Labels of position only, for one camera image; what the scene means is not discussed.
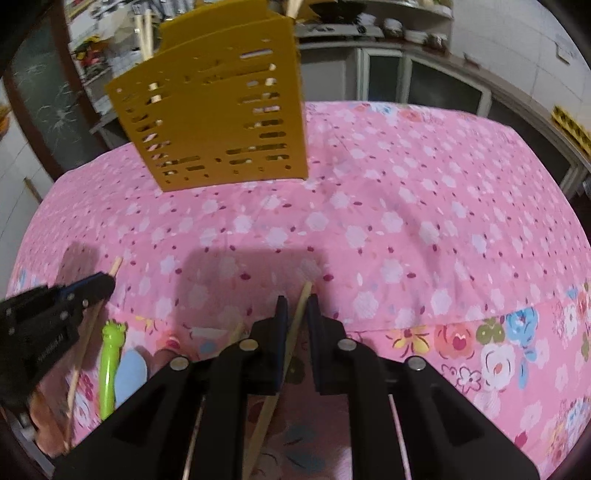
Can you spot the yellow perforated utensil holder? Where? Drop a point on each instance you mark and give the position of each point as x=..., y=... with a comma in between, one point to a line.
x=220, y=102

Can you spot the green frog handle utensil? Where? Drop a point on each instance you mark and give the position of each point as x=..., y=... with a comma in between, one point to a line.
x=113, y=339

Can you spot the kitchen counter cabinet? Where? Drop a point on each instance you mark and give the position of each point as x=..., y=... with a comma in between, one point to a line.
x=356, y=68

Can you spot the wooden stick by wall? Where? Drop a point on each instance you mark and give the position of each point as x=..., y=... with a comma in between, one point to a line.
x=32, y=190

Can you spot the dark glass door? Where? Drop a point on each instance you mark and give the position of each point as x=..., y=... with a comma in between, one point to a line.
x=47, y=96

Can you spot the person's left hand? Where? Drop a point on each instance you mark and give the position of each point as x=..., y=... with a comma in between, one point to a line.
x=48, y=410

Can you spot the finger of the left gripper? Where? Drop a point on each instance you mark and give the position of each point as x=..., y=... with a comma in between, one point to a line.
x=88, y=291

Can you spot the yellow egg tray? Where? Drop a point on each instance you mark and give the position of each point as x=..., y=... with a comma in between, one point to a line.
x=578, y=134

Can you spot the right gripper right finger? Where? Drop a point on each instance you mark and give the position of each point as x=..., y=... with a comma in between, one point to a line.
x=406, y=420

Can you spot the light blue plastic spoon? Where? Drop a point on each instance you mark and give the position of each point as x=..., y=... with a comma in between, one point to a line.
x=130, y=375

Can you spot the wall power socket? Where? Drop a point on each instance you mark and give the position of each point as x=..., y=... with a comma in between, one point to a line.
x=563, y=52

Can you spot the pink floral tablecloth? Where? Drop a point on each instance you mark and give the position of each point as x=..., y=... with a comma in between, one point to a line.
x=424, y=231

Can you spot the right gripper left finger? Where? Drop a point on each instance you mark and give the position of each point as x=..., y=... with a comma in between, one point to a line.
x=188, y=420

